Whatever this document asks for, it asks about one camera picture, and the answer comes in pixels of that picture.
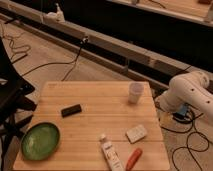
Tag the white rectangular sponge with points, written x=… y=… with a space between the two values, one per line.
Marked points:
x=136 y=133

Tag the long metal rail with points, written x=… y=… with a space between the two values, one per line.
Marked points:
x=123 y=29

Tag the white object on rail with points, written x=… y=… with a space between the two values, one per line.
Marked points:
x=57 y=16

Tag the black chair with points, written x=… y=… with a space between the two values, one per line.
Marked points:
x=13 y=96

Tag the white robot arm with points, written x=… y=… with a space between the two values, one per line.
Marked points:
x=190 y=88

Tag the wooden board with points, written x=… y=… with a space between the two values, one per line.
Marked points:
x=105 y=110

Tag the white squeeze tube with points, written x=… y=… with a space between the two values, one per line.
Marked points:
x=110 y=154

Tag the black rectangular block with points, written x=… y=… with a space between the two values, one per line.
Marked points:
x=71 y=110

